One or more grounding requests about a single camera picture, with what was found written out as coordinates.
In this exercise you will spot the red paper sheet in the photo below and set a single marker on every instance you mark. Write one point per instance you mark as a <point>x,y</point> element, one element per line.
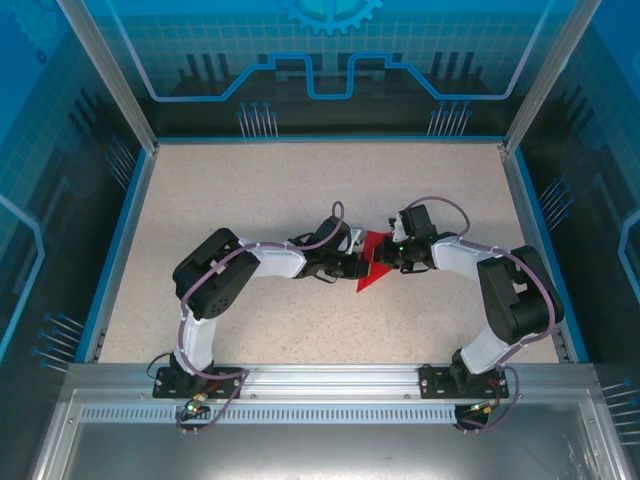
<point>370,282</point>

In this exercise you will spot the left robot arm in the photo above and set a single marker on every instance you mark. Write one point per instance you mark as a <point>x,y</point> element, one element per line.
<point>280,260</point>

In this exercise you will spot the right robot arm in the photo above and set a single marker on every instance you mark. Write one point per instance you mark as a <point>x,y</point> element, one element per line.
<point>460,255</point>

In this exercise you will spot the blue printed side panel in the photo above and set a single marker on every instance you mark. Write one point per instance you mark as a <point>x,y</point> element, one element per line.
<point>600,175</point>
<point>40,150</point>

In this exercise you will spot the blue printed gear panel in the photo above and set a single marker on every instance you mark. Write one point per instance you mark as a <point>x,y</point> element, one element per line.
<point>200,50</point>

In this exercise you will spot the aluminium mounting rail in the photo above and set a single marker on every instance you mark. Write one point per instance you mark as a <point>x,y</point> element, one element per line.
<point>330,380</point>

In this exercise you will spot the aluminium side rail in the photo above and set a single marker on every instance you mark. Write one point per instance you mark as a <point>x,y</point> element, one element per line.
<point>126,250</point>
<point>534,250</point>

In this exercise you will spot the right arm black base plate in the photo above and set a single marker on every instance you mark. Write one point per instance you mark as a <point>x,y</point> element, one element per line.
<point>435,382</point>

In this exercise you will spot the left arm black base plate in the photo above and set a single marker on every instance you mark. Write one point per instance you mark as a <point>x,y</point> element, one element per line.
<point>227,387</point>

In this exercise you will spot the aluminium frame post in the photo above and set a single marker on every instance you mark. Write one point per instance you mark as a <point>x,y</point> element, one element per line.
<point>117,90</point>
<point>537,85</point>

